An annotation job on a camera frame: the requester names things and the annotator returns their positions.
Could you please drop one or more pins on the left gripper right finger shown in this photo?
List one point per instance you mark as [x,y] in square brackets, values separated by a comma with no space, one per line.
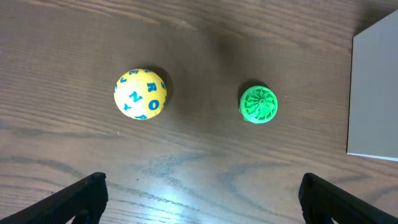
[323,202]

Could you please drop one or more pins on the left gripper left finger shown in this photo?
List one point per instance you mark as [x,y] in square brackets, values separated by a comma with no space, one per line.
[82,202]

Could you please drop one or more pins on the green ribbed toy top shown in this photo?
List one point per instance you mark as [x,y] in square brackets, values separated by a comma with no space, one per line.
[258,105]

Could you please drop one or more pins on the yellow ball with blue letters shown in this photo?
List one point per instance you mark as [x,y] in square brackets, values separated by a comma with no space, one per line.
[140,94]

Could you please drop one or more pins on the white cardboard box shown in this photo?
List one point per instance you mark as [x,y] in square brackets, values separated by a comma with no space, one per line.
[372,127]

